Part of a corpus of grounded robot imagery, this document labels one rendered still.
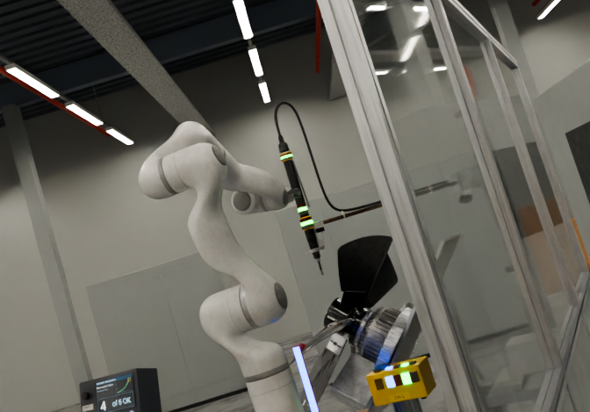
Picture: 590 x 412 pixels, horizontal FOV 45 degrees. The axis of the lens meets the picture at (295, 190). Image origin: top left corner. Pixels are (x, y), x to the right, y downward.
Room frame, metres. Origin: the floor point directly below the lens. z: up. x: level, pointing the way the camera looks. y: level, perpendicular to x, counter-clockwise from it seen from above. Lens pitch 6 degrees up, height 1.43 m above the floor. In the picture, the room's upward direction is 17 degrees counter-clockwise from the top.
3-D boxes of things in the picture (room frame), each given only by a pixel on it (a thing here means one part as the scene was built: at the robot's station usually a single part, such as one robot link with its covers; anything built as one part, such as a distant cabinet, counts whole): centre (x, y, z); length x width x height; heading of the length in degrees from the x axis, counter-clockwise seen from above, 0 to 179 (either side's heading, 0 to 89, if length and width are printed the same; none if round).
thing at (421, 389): (2.04, -0.13, 1.02); 0.16 x 0.10 x 0.11; 66
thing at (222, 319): (1.86, 0.24, 1.30); 0.19 x 0.12 x 0.24; 74
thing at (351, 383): (2.44, -0.01, 0.98); 0.20 x 0.16 x 0.20; 66
